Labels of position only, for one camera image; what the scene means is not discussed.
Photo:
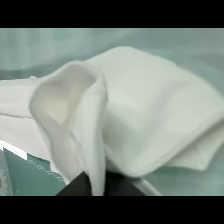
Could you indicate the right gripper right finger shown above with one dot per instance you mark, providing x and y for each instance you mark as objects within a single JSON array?
[{"x": 120, "y": 186}]

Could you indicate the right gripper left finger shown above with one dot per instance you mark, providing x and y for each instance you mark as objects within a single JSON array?
[{"x": 78, "y": 186}]

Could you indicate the white T-shirt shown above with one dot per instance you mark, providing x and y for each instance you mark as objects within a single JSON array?
[{"x": 150, "y": 110}]

